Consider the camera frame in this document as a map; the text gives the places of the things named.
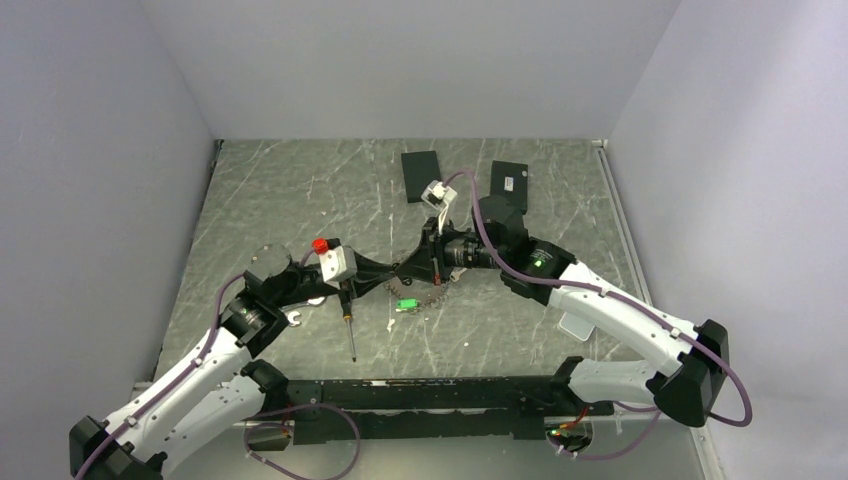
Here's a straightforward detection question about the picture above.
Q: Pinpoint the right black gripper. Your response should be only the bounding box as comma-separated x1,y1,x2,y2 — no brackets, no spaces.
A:
395,215,506,287

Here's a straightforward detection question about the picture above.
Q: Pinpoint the numbered metal key ring disc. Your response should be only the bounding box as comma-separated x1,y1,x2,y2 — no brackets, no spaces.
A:
385,278,448,311

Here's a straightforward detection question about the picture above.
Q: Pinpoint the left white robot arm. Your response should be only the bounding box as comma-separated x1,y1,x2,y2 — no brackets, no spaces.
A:
69,238,395,479

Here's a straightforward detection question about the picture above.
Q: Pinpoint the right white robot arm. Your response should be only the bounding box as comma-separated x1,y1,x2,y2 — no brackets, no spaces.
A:
397,186,735,427

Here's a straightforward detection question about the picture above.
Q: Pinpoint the black yellow screwdriver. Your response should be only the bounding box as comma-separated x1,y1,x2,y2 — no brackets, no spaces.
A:
339,290,357,363

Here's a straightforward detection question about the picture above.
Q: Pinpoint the green key tag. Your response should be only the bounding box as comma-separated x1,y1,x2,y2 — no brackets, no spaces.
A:
395,298,420,312

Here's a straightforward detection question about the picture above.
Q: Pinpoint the upper silver wrench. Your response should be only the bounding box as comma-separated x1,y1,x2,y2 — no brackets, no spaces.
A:
279,296,326,312

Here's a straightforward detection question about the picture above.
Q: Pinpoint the silver wrench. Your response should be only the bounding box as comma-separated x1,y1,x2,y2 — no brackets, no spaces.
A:
285,310,302,328
279,296,326,312

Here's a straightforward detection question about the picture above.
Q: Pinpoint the lower silver wrench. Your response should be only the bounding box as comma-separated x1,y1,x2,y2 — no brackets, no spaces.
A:
285,310,302,328

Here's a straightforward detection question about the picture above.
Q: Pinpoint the plain black box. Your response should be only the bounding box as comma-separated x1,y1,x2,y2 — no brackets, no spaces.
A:
401,150,442,204

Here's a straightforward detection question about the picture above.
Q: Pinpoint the black box with label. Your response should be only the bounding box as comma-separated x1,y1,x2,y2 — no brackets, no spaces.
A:
489,161,529,214

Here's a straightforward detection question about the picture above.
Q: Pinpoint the clear plastic card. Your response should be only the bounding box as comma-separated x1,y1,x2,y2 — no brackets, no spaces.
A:
557,313,595,342

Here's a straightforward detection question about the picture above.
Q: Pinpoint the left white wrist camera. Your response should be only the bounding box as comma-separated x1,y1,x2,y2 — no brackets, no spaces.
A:
318,245,357,288

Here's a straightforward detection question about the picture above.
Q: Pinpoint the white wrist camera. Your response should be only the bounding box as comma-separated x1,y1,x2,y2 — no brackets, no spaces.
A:
421,180,458,234
318,245,357,288

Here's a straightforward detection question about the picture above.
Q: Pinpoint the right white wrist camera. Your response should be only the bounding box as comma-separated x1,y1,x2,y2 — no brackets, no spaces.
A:
421,180,458,234

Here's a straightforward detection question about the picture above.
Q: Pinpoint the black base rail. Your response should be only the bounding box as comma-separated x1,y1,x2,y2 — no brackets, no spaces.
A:
258,375,614,445

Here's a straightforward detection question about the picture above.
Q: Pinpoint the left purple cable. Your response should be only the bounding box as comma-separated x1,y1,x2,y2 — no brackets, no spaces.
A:
74,248,362,480

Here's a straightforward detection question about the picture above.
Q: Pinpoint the purple cable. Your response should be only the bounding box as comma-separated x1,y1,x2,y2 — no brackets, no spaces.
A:
442,169,754,462
74,248,362,480

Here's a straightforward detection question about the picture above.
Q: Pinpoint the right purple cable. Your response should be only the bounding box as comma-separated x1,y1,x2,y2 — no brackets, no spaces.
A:
442,169,754,462

